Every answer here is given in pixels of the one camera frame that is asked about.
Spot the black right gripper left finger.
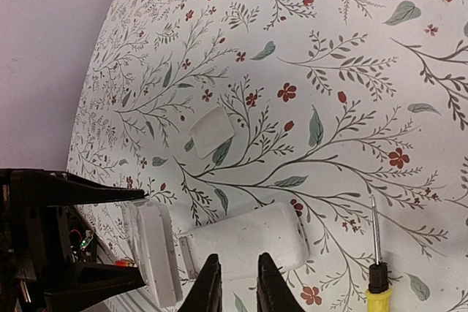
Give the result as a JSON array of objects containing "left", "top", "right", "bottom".
[{"left": 178, "top": 254, "right": 222, "bottom": 312}]

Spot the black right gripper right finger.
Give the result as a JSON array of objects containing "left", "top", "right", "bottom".
[{"left": 256, "top": 253, "right": 304, "bottom": 312}]

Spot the floral patterned table mat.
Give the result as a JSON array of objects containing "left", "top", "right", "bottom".
[{"left": 67, "top": 0, "right": 467, "bottom": 311}]

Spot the white battery cover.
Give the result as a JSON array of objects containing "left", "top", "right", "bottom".
[{"left": 189, "top": 106, "right": 235, "bottom": 159}]

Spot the red gold battery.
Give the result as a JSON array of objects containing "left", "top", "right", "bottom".
[{"left": 115, "top": 259, "right": 136, "bottom": 267}]

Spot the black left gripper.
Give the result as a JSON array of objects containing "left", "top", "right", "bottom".
[{"left": 1, "top": 169, "right": 146, "bottom": 311}]

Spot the white remote with green logo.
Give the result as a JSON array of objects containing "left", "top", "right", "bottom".
[{"left": 122, "top": 198, "right": 183, "bottom": 308}]

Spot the yellow handled screwdriver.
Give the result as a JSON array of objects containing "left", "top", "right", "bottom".
[{"left": 366, "top": 195, "right": 391, "bottom": 312}]

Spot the white remote control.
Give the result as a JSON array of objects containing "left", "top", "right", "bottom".
[{"left": 178, "top": 202, "right": 309, "bottom": 281}]

